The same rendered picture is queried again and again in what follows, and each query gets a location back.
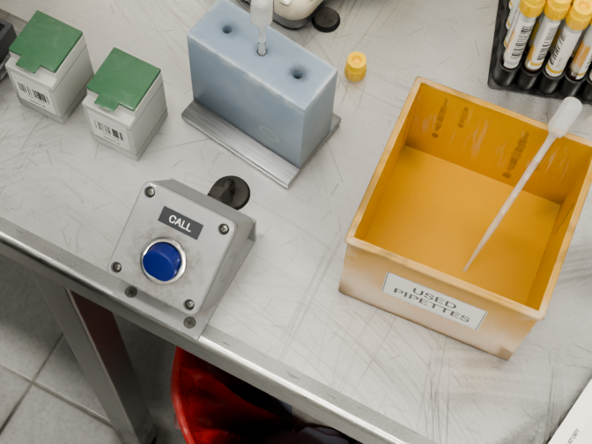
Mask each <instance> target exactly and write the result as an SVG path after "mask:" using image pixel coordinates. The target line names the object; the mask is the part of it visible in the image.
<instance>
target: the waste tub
mask: <svg viewBox="0 0 592 444"><path fill-rule="evenodd" d="M548 134H549V130H548V124H546V123H543V122H540V121H537V120H535V119H532V118H529V117H527V116H525V115H521V114H518V113H516V112H514V111H511V110H508V109H506V108H503V107H500V106H497V105H495V104H492V103H490V102H488V101H485V100H481V99H479V98H476V97H474V96H471V95H468V94H467V93H464V92H460V91H457V90H455V89H453V88H450V87H448V86H445V85H442V84H439V83H436V82H434V81H432V80H429V79H427V78H422V77H420V76H416V78H415V80H414V83H413V85H412V87H411V90H410V92H409V94H408V96H407V99H406V101H405V102H404V104H403V108H402V110H401V113H400V115H399V116H398V118H397V121H396V124H395V126H394V128H393V130H392V132H391V134H390V137H389V139H388V142H387V144H386V146H385V148H384V151H383V153H382V155H381V158H380V160H379V162H378V164H377V167H376V168H375V170H374V174H373V176H372V178H371V180H370V182H369V184H368V186H367V189H366V192H365V194H364V196H363V198H362V200H361V202H360V205H359V207H358V209H357V212H356V214H355V216H354V219H353V221H352V222H351V226H350V228H349V230H348V232H347V234H346V236H345V238H344V242H345V243H347V248H346V252H345V257H344V265H343V269H342V274H341V278H340V283H339V287H338V291H339V292H340V293H343V294H345V295H348V296H350V297H353V298H354V299H356V300H360V301H363V302H365V303H367V304H369V305H372V306H374V307H378V308H379V309H382V310H384V311H387V312H389V313H391V314H393V315H397V316H399V317H402V318H404V319H406V320H408V321H411V322H415V323H416V324H418V325H421V326H423V327H426V328H428V329H431V330H434V331H436V332H439V333H441V334H442V335H445V336H447V337H451V338H453V339H455V340H458V341H460V342H462V343H465V344H468V345H470V346H473V347H475V348H478V349H479V350H481V351H484V352H488V353H490V354H492V355H494V356H497V357H499V358H502V359H504V360H509V359H510V358H511V356H512V355H513V354H514V352H515V351H516V349H517V348H518V347H519V345H520V344H521V343H522V341H523V339H524V338H525V337H526V336H527V335H528V334H529V332H530V331H531V329H532V328H533V327H534V325H535V324H536V322H537V321H543V320H544V317H545V314H546V311H547V309H548V306H549V304H550V301H551V296H552V294H553V291H554V289H555V286H556V284H557V281H558V278H559V273H560V272H561V269H562V266H563V263H564V261H565V258H566V254H567V251H568V249H569V246H570V243H571V240H572V238H573V236H574V231H575V228H576V226H577V223H578V220H579V218H580V215H581V211H582V208H583V205H584V203H585V201H586V198H587V195H588V191H589V188H590V185H591V183H592V141H590V140H587V139H586V138H583V137H579V136H576V135H575V134H572V133H569V132H567V134H566V135H565V136H563V137H561V138H557V139H556V140H555V141H554V142H553V143H552V144H551V146H550V148H549V149H548V151H547V152H546V154H545V155H544V157H543V158H542V160H541V161H540V163H539V164H538V166H537V167H536V169H535V171H534V172H533V174H532V175H531V176H530V177H529V179H528V181H527V182H526V184H525V185H524V187H523V189H522V191H521V192H520V194H519V195H518V197H516V199H515V200H514V202H513V204H512V205H511V207H510V208H509V210H508V211H507V214H506V215H505V216H504V218H503V219H502V220H501V222H500V223H499V225H498V227H497V228H496V230H495V231H494V232H493V234H492V236H491V237H490V238H489V240H488V241H487V242H486V243H485V245H484V246H483V248H482V249H481V250H480V252H479V253H478V254H477V256H476V257H475V259H474V260H473V262H472V263H471V265H470V267H469V268H468V269H467V270H466V272H464V271H463V269H464V267H465V265H466V264H467V262H468V261H469V259H470V258H471V256H472V255H473V253H474V251H475V249H476V248H477V245H478V244H479V242H480V241H481V240H482V238H483V236H484V235H485V232H486V231H487V229H488V227H489V226H490V224H491V223H492V221H493V220H494V218H495V217H496V215H497V214H498V212H499V211H500V209H501V207H502V205H503V204H504V202H505V201H506V200H507V198H508V197H509V195H510V194H511V192H512V191H513V189H514V187H515V185H516V184H517V182H518V181H519V180H520V179H521V177H522V175H523V174H524V172H525V171H526V169H527V168H528V166H529V164H530V162H531V161H532V159H533V158H534V157H535V156H536V154H537V152H538V151H539V149H540V148H541V146H542V144H543V143H544V141H545V139H546V138H547V136H548Z"/></svg>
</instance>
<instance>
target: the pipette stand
mask: <svg viewBox="0 0 592 444"><path fill-rule="evenodd" d="M187 42H188V50H189V66H190V75H191V83H192V91H193V100H192V101H191V102H190V104H189V105H188V106H187V107H186V108H185V109H184V111H183V112H182V113H181V118H182V119H183V120H185V121H186V122H188V123H190V124H191V125H193V126H194V127H196V128H197V129H199V130H201V131H202V132H203V133H204V134H206V135H207V136H209V137H211V138H212V139H214V140H215V141H217V142H218V143H220V144H222V145H223V146H224V147H225V148H227V149H228V150H230V151H231V152H233V153H235V154H236V155H238V156H239V157H241V158H242V159H244V160H246V161H247V162H248V163H249V164H251V165H252V166H254V167H256V168H257V169H259V170H260V171H262V172H263V173H265V174H267V175H268V176H269V177H270V178H272V179H273V180H275V181H277V182H278V183H280V184H281V185H283V186H284V187H286V188H287V189H288V188H289V187H290V185H291V184H292V183H293V181H294V180H295V179H296V178H297V177H298V175H299V174H300V173H301V171H302V170H303V169H304V168H305V166H306V165H307V164H308V162H309V161H310V160H311V159H312V158H313V157H314V155H315V154H316V153H317V152H318V151H319V149H320V148H321V147H322V146H323V144H324V143H325V142H326V141H327V139H328V138H329V137H330V135H331V134H332V133H333V132H334V130H335V129H336V128H337V126H338V125H339V124H340V123H341V117H340V116H338V115H336V114H335V113H333V106H334V99H335V92H336V85H337V72H338V69H337V68H335V67H334V66H332V65H331V64H329V63H327V62H325V61H324V60H322V59H321V58H320V57H318V56H317V55H315V54H313V53H311V52H310V51H308V50H307V49H305V48H303V47H302V46H301V45H299V44H298V43H296V42H294V41H292V40H291V39H289V38H287V37H286V36H284V35H283V34H281V33H280V32H278V31H277V30H275V29H274V28H272V27H270V26H266V49H265V50H266V53H265V55H258V28H257V27H256V26H254V25H252V24H251V22H250V13H248V12H246V11H244V10H243V9H241V7H239V6H237V5H236V4H234V3H232V2H230V1H229V0H217V2H216V3H215V4H214V5H213V6H212V7H211V8H210V9H209V10H208V11H207V12H206V13H205V14H204V15H203V16H202V17H201V18H200V19H199V21H198V22H197V23H196V24H195V25H194V26H193V27H192V28H191V29H190V31H189V32H188V33H187Z"/></svg>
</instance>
